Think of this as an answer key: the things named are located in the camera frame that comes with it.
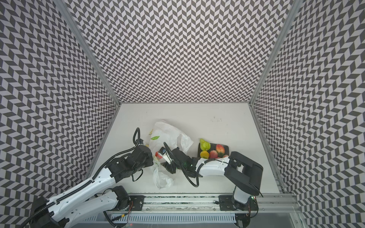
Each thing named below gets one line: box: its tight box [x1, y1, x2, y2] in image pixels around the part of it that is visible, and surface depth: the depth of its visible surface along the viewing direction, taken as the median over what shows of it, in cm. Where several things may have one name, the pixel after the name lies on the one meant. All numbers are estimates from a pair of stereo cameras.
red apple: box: [215, 143, 225, 159], surface depth 89 cm
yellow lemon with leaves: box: [199, 150, 210, 160], surface depth 88 cm
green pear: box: [199, 138, 211, 152], surface depth 90 cm
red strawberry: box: [209, 150, 219, 159], surface depth 87 cm
